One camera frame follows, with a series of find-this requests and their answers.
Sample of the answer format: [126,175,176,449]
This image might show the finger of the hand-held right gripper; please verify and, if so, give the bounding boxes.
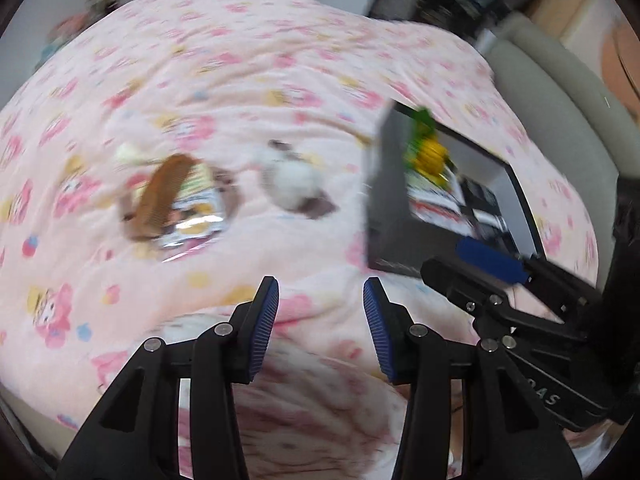
[456,237,603,313]
[420,257,588,343]

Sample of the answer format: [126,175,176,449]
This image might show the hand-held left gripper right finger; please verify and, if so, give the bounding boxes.
[363,277,583,480]

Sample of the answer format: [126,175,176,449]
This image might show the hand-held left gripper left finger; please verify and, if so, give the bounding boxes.
[55,276,280,480]

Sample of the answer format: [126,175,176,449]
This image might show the black storage box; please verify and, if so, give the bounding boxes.
[366,100,546,278]

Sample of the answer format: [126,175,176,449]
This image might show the shiny snack packet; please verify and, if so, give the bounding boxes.
[155,160,241,262]

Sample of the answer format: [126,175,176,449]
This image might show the white and brown plush toy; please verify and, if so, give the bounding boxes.
[252,141,338,220]

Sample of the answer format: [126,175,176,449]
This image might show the brown wooden comb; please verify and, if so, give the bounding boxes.
[120,154,201,241]

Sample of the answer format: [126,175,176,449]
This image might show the small cream hair clip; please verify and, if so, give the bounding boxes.
[114,142,152,166]

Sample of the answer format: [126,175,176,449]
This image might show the dark printed packet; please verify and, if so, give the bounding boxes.
[460,175,518,243]

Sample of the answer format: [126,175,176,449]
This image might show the red and white packet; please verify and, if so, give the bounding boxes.
[407,180,473,235]

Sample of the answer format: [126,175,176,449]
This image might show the green and yellow toy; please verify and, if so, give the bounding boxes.
[402,107,451,183]

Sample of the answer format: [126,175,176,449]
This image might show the grey padded headboard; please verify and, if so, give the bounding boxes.
[480,12,640,281]

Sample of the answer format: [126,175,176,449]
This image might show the orange wooden furniture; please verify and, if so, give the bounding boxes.
[597,22,640,128]

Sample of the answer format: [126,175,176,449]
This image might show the pink printed blanket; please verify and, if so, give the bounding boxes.
[0,0,601,480]

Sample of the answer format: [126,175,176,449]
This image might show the colourful blurred toys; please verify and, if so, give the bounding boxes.
[35,0,126,71]

